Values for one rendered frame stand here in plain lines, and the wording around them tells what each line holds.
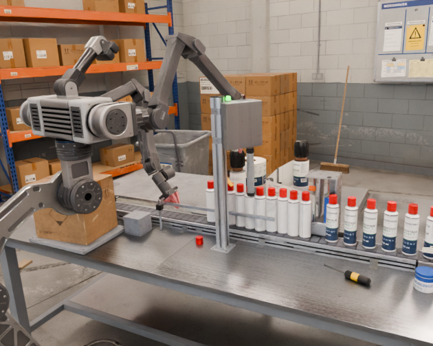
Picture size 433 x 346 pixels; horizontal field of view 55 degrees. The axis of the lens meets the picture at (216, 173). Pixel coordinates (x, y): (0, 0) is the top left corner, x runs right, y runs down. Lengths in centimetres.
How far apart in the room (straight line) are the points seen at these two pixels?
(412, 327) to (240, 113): 96
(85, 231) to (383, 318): 126
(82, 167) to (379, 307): 122
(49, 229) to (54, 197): 35
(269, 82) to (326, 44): 151
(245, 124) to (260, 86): 363
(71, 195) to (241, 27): 588
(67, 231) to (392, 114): 498
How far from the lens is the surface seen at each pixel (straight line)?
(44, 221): 213
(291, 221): 184
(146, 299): 273
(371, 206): 175
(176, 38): 176
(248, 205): 190
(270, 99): 527
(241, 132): 170
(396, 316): 153
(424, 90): 607
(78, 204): 173
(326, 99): 653
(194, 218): 209
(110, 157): 612
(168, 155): 439
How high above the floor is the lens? 166
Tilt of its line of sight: 16 degrees down
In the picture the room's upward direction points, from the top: 2 degrees counter-clockwise
